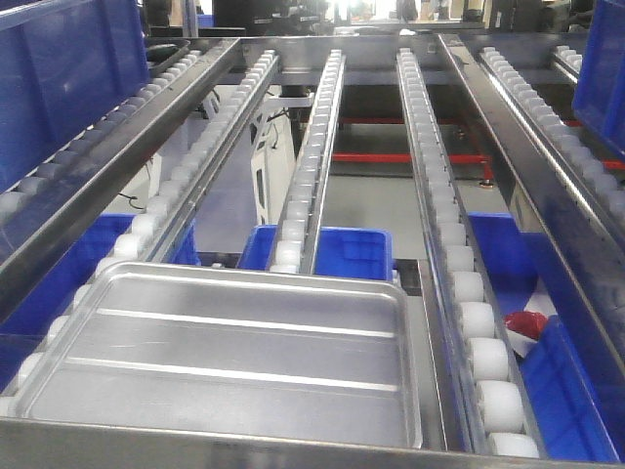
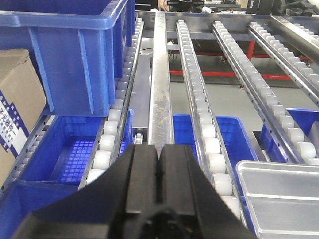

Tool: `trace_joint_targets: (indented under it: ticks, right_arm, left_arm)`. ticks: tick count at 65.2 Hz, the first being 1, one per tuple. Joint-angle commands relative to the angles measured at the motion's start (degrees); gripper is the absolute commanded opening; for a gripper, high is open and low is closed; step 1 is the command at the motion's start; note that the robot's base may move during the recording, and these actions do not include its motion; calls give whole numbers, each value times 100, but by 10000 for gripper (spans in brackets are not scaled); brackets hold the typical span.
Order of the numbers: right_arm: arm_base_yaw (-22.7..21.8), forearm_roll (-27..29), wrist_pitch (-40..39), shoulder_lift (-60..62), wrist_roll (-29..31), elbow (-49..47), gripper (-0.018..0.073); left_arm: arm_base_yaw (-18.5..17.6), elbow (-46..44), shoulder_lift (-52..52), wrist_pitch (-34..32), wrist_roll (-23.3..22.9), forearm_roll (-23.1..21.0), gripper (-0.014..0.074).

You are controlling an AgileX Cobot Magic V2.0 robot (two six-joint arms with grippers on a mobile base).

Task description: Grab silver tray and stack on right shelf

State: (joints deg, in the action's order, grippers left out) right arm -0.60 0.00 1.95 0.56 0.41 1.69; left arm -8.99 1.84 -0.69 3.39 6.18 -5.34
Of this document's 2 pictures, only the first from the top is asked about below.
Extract ribbed silver metal tray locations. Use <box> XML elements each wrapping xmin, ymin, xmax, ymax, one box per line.
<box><xmin>1</xmin><ymin>262</ymin><xmax>423</xmax><ymax>448</ymax></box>

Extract white machine below shelf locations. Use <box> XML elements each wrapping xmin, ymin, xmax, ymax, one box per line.
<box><xmin>250</xmin><ymin>93</ymin><xmax>314</xmax><ymax>225</ymax></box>

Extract front steel shelf bar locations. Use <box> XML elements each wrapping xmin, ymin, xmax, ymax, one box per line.
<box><xmin>0</xmin><ymin>415</ymin><xmax>625</xmax><ymax>469</ymax></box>

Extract roller track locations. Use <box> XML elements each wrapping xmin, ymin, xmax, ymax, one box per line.
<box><xmin>396</xmin><ymin>48</ymin><xmax>545</xmax><ymax>457</ymax></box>
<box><xmin>479</xmin><ymin>47</ymin><xmax>624</xmax><ymax>247</ymax></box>
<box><xmin>1</xmin><ymin>49</ymin><xmax>202</xmax><ymax>225</ymax></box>
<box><xmin>267</xmin><ymin>49</ymin><xmax>346</xmax><ymax>275</ymax></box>
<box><xmin>1</xmin><ymin>49</ymin><xmax>279</xmax><ymax>416</ymax></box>

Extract blue bin lower centre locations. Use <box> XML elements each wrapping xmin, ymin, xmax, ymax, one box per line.
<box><xmin>237</xmin><ymin>225</ymin><xmax>395</xmax><ymax>281</ymax></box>

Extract blue bin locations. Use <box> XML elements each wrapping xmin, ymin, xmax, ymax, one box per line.
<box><xmin>1</xmin><ymin>1</ymin><xmax>148</xmax><ymax>190</ymax></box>
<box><xmin>0</xmin><ymin>212</ymin><xmax>200</xmax><ymax>387</ymax></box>
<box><xmin>572</xmin><ymin>1</ymin><xmax>624</xmax><ymax>158</ymax></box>
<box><xmin>237</xmin><ymin>225</ymin><xmax>395</xmax><ymax>281</ymax></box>
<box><xmin>470</xmin><ymin>212</ymin><xmax>624</xmax><ymax>462</ymax></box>

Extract red plastic bag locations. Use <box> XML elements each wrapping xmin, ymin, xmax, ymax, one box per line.
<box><xmin>504</xmin><ymin>311</ymin><xmax>548</xmax><ymax>340</ymax></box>

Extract centre right roller track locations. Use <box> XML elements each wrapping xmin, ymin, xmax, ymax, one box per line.
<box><xmin>396</xmin><ymin>48</ymin><xmax>545</xmax><ymax>457</ymax></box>

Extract far left roller track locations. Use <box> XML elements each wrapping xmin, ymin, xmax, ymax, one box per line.
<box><xmin>1</xmin><ymin>49</ymin><xmax>202</xmax><ymax>225</ymax></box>

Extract blue bin upper left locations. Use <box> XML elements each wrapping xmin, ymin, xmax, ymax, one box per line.
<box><xmin>1</xmin><ymin>1</ymin><xmax>148</xmax><ymax>190</ymax></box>

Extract blue bin lower left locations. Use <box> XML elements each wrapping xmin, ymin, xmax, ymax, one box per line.
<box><xmin>0</xmin><ymin>212</ymin><xmax>200</xmax><ymax>387</ymax></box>

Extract blue bin lower right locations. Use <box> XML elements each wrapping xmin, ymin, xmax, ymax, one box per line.
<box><xmin>470</xmin><ymin>212</ymin><xmax>624</xmax><ymax>462</ymax></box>

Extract blue bin upper right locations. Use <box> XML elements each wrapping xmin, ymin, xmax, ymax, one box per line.
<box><xmin>572</xmin><ymin>1</ymin><xmax>624</xmax><ymax>158</ymax></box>

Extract red floor frame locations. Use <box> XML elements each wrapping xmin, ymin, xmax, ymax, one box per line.
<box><xmin>331</xmin><ymin>116</ymin><xmax>625</xmax><ymax>183</ymax></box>

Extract right steel divider rail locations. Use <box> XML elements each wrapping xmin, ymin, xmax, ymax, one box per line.
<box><xmin>437</xmin><ymin>34</ymin><xmax>624</xmax><ymax>392</ymax></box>

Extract steel divider rail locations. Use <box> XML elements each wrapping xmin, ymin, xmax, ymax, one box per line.
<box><xmin>1</xmin><ymin>38</ymin><xmax>240</xmax><ymax>318</ymax></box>
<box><xmin>437</xmin><ymin>34</ymin><xmax>624</xmax><ymax>392</ymax></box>

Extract left steel divider rail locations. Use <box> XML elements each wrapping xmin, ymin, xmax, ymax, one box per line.
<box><xmin>1</xmin><ymin>38</ymin><xmax>240</xmax><ymax>318</ymax></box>

